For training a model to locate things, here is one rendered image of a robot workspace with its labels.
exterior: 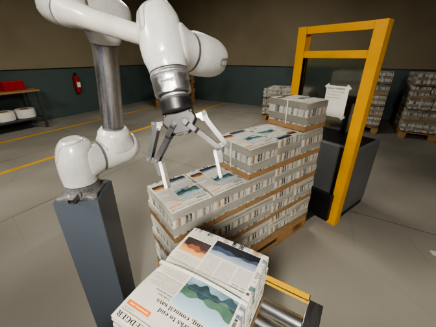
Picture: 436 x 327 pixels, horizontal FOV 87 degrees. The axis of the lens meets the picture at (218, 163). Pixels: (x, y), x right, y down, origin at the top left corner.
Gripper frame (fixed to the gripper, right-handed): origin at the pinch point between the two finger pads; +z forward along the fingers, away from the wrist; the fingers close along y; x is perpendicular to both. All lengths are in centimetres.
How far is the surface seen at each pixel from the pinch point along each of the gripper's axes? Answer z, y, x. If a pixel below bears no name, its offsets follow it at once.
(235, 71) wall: -236, 77, 794
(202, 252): 26.2, -5.5, 14.8
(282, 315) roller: 56, 16, 19
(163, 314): 30.8, -13.9, -4.6
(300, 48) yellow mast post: -77, 93, 180
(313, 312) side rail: 57, 27, 20
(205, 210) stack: 32, -13, 81
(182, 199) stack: 22, -25, 78
